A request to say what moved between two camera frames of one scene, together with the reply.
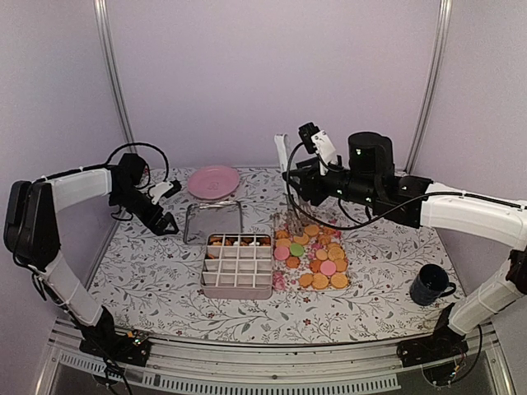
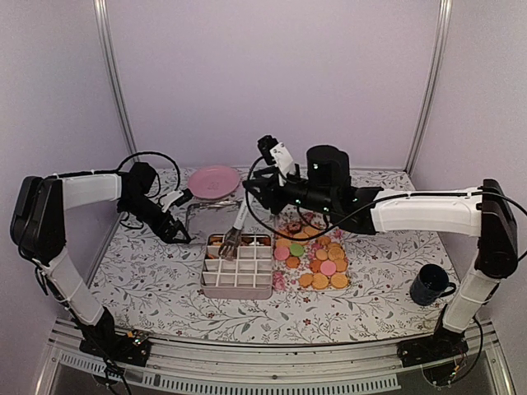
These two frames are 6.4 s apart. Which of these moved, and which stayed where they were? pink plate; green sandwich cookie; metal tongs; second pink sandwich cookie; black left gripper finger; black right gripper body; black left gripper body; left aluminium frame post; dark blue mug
Moved: metal tongs; black right gripper body; black left gripper finger
Stayed: dark blue mug; black left gripper body; left aluminium frame post; green sandwich cookie; second pink sandwich cookie; pink plate
